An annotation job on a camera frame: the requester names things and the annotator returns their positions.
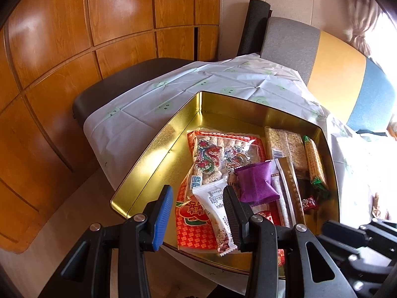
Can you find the dark chair seat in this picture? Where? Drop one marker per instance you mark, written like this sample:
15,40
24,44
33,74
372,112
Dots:
104,91

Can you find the green cracker pack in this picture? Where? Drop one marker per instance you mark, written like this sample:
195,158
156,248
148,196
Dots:
316,171

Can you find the gold tin box maroon sides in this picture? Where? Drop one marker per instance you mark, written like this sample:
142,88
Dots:
167,159

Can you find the wooden cabinet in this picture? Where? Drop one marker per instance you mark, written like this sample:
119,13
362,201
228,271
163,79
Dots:
51,51

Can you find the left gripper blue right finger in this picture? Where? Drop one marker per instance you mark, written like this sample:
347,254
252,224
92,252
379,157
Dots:
245,226

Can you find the gold and white long packet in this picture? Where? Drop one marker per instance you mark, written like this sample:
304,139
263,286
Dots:
283,179

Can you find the black rolled mat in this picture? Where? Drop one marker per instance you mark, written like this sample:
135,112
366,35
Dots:
255,24

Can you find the large red rice-stick snack bag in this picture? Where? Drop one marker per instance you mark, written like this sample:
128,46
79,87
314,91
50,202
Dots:
201,221

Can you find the grey yellow blue sofa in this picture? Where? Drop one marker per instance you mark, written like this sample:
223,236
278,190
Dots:
347,83

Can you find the purple snack packet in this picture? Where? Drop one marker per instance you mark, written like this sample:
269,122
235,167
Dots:
255,183

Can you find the beige curtain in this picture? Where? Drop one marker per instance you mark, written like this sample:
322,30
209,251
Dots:
363,15

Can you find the white cloud-print tablecloth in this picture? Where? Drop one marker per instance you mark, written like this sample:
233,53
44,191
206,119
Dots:
140,137

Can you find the white printed snack packet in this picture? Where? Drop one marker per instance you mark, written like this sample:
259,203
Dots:
210,197

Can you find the small red candy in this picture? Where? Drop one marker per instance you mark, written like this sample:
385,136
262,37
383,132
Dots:
309,204

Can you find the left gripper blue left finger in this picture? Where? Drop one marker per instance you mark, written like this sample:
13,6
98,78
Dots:
152,223

